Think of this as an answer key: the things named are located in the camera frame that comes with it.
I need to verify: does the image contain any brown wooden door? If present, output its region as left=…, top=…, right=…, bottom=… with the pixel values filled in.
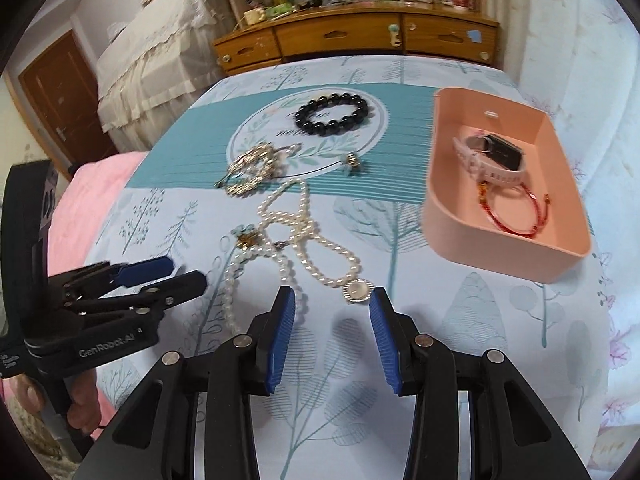
left=17, top=30, right=119, bottom=171

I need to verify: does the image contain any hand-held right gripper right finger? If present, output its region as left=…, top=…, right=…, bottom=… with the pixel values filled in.
left=368, top=287, right=594, bottom=480

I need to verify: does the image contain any white pearl strand with charm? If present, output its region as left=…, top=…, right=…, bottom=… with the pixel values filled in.
left=222, top=224, right=307, bottom=337

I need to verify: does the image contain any person's left hand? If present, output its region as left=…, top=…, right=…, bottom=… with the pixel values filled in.
left=0, top=367, right=103, bottom=433

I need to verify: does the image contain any white floral cloth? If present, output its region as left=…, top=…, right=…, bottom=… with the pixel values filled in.
left=492, top=0, right=640, bottom=480

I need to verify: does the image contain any red string bracelet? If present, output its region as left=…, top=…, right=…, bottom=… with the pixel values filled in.
left=476, top=180, right=554, bottom=239

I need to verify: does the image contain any black bead bracelet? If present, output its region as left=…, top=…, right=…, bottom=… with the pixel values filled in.
left=292, top=94, right=376, bottom=139

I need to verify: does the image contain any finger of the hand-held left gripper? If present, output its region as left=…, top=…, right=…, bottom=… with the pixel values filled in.
left=61, top=256, right=174, bottom=302
left=64, top=270, right=208, bottom=322

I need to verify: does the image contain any gold chain bracelet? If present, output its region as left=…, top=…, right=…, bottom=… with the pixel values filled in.
left=215, top=142, right=304, bottom=197

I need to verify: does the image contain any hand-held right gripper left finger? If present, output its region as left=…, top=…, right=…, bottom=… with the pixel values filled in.
left=75, top=285, right=297, bottom=480

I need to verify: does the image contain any pearl necklace with round pendant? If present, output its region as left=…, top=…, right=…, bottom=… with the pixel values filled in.
left=257, top=179, right=376, bottom=306

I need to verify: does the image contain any lace cloth covered furniture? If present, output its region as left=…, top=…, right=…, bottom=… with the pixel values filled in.
left=96, top=0, right=242, bottom=154

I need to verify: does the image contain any pink plastic tray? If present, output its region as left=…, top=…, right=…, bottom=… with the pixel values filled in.
left=421, top=87, right=594, bottom=284

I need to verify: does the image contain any pink blanket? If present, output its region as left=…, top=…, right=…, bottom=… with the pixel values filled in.
left=47, top=151, right=152, bottom=273

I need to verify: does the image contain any wooden dresser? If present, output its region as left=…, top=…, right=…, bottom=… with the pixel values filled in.
left=212, top=10, right=504, bottom=79

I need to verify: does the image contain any white strap smartwatch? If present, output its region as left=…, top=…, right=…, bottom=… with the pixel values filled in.
left=452, top=132, right=529, bottom=189

